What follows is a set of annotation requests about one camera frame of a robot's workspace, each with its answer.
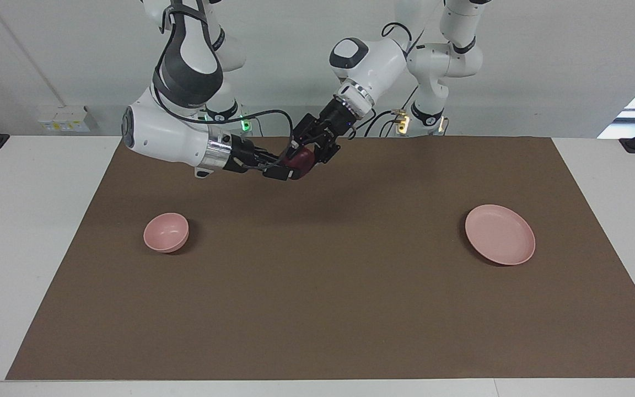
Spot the white wall socket box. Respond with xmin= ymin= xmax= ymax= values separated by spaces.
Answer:
xmin=38 ymin=106 xmax=98 ymax=133

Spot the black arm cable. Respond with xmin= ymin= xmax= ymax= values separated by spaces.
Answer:
xmin=152 ymin=0 xmax=295 ymax=169
xmin=348 ymin=21 xmax=426 ymax=140

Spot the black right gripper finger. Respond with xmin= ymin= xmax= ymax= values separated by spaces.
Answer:
xmin=261 ymin=163 xmax=309 ymax=183
xmin=251 ymin=146 xmax=297 ymax=166

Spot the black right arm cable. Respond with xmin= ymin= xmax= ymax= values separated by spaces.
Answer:
xmin=152 ymin=0 xmax=295 ymax=169

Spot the pink bowl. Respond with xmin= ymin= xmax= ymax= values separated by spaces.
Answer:
xmin=143 ymin=213 xmax=190 ymax=254

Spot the dark red apple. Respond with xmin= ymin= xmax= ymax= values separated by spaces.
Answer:
xmin=286 ymin=148 xmax=317 ymax=176

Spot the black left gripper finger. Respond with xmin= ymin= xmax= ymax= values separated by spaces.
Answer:
xmin=290 ymin=112 xmax=325 ymax=153
xmin=311 ymin=135 xmax=343 ymax=165

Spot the brown table mat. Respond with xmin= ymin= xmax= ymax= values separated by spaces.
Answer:
xmin=6 ymin=136 xmax=635 ymax=380

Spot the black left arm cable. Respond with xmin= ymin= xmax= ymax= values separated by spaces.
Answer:
xmin=348 ymin=21 xmax=426 ymax=140

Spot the pink plate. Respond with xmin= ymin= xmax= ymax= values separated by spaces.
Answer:
xmin=465 ymin=205 xmax=536 ymax=266

